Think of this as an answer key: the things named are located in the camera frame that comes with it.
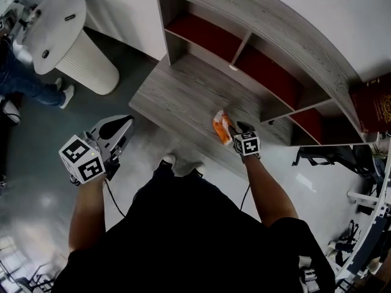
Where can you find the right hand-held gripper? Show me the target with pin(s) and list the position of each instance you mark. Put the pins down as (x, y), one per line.
(247, 143)

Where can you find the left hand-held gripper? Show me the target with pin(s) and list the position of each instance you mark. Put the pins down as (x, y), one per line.
(82, 163)

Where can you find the orange snack packet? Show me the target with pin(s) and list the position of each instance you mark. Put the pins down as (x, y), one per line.
(221, 130)

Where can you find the grey wooden desk shelf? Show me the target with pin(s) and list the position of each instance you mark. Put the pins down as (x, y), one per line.
(275, 20)

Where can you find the person's right forearm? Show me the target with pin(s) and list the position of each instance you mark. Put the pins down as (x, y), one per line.
(268, 191)

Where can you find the person's left forearm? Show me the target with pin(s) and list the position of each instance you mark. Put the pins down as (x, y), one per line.
(87, 215)

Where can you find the grey wood-grain table top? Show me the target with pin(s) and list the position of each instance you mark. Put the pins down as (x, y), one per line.
(183, 102)

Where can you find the long white office desk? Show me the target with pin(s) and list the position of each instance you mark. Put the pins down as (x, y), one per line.
(383, 200)

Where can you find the person's left white shoe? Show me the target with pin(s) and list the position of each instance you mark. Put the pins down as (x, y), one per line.
(168, 160)

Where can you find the person's white shoe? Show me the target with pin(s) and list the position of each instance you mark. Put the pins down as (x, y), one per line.
(168, 160)
(194, 167)

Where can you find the person's right white shoe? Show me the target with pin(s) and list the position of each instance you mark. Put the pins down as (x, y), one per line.
(194, 167)

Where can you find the white round cap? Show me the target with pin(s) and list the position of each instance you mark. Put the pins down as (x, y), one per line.
(233, 67)

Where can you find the black mesh office chair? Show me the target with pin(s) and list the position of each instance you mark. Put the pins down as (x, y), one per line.
(317, 157)

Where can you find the small black round object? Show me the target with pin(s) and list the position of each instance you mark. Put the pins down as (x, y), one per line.
(45, 53)

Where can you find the person's black clothed body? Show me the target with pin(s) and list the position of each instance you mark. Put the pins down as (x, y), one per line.
(189, 240)

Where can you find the small black oblong object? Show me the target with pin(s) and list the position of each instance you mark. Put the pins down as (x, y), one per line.
(69, 17)

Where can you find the dark red hardcover book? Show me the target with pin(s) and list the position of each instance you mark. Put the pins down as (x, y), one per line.
(372, 105)

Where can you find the white cylindrical air purifier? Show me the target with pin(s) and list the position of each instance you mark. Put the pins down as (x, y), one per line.
(58, 17)

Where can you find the black swivel chair base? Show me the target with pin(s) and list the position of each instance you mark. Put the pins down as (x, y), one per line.
(349, 233)

